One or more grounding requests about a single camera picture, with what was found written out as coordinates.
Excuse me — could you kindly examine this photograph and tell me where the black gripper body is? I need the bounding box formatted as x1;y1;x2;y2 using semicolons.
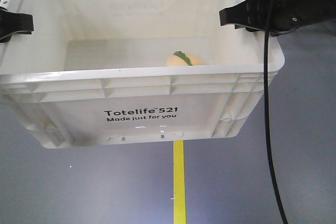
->
270;0;335;35

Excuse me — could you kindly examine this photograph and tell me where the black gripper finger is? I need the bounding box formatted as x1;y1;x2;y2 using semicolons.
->
219;0;277;32
1;8;34;42

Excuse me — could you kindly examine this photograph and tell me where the yellow plush ball green leaf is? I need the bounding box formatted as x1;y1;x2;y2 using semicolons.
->
166;51;205;67

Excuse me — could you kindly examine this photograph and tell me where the white plastic tote box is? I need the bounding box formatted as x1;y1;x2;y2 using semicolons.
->
0;0;286;149

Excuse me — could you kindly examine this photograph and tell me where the yellow floor tape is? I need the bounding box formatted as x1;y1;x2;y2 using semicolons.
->
173;140;187;224

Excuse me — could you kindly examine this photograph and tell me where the black cable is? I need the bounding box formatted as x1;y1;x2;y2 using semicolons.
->
262;0;289;224

